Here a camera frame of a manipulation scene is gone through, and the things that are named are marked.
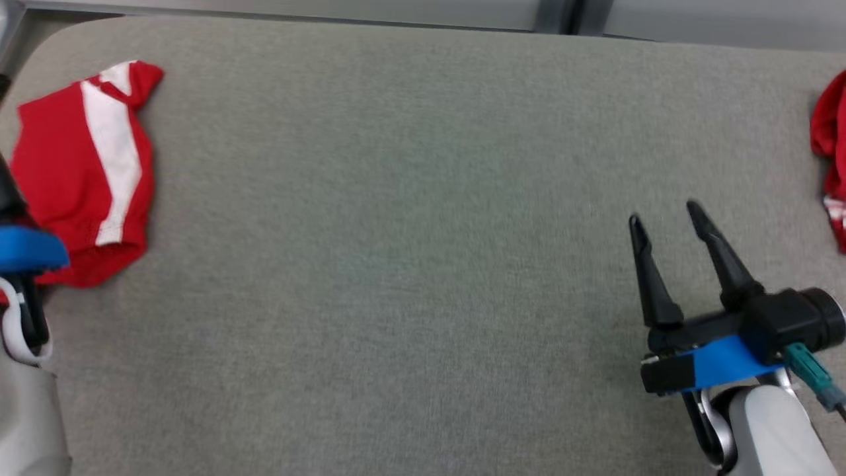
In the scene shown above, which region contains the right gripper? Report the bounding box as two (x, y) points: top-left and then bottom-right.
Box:
(628, 200), (766, 471)

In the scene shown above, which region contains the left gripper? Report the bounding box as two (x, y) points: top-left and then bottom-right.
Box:
(0, 153), (54, 366)

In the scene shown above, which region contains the red shorts white stripe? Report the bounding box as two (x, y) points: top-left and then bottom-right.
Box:
(10, 61), (164, 289)

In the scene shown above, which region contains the red white basketball jersey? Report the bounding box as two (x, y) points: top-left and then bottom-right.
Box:
(811, 69), (846, 255)

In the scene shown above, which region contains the right camera cable teal plug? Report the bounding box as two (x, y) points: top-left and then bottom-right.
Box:
(785, 342), (846, 424)

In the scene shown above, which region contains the grey metal partition post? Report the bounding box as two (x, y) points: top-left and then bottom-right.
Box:
(534, 0), (612, 35)

